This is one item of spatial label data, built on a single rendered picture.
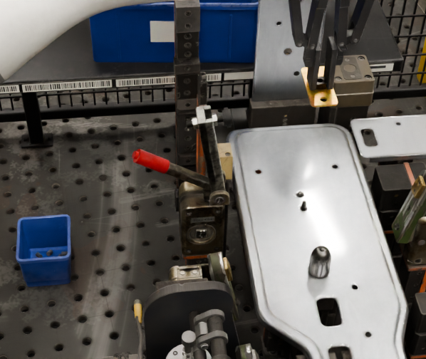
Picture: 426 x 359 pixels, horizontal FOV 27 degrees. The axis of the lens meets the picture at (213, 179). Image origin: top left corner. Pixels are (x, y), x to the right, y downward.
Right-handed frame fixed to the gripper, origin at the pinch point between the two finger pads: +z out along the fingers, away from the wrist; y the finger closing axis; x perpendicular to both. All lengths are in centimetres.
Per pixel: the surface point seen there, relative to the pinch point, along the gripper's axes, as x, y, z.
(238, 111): 57, -2, 59
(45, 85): 32, -41, 27
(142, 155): -0.7, -25.2, 14.4
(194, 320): -32.4, -20.9, 11.8
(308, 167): 8.7, 2.5, 29.2
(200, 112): 0.3, -16.7, 7.7
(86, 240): 22, -37, 59
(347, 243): -8.4, 5.4, 29.1
